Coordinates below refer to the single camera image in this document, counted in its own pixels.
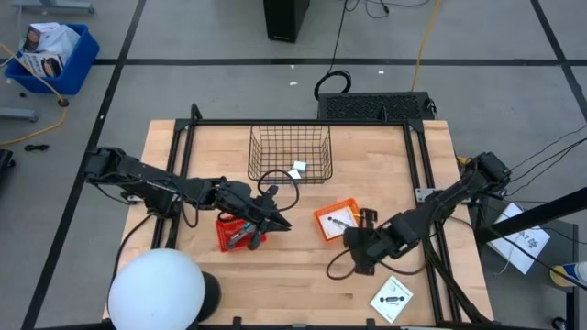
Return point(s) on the red plastic basket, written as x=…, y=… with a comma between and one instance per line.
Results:
x=223, y=236

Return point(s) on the grey metal furniture foot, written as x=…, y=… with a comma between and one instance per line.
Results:
x=18, y=114
x=55, y=7

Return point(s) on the black computer tower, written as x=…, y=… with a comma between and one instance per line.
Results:
x=284, y=18

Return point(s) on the white paper sheet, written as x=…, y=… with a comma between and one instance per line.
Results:
x=527, y=238

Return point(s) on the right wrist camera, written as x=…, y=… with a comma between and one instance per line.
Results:
x=368, y=215

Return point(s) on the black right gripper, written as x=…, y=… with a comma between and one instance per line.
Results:
x=373, y=249

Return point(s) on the black perforated computer case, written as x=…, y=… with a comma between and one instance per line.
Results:
x=373, y=106

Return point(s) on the blue yellow white bottle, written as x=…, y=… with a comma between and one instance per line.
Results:
x=571, y=274

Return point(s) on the dark side table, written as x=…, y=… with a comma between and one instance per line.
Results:
x=561, y=247

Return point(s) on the white plastic bag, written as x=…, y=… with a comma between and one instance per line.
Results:
x=62, y=39

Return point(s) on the printed cardboard box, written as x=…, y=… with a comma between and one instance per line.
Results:
x=43, y=64
x=34, y=36

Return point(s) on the black round lamp base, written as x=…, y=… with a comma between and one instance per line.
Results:
x=212, y=295

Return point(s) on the white wall charger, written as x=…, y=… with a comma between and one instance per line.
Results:
x=294, y=173
x=300, y=166

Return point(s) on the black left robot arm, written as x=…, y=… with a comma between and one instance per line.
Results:
x=147, y=176

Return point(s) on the blue plastic bin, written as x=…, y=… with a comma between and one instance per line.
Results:
x=75, y=73

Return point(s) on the white globe lamp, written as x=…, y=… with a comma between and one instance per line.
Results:
x=158, y=291

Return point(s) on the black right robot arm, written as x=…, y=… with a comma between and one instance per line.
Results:
x=435, y=206

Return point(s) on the black metal table frame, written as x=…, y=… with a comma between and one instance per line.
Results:
x=298, y=122

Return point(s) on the black diagonal beam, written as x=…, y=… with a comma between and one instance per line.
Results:
x=541, y=213

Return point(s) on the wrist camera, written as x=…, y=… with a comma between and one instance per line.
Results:
x=368, y=215
x=271, y=191

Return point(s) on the white product box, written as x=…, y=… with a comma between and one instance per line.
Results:
x=391, y=299
x=335, y=227

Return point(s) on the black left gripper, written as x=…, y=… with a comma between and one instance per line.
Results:
x=238, y=199

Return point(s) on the orange plastic basket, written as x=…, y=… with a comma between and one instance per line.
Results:
x=321, y=215

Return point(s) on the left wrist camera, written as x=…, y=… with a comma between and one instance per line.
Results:
x=271, y=191

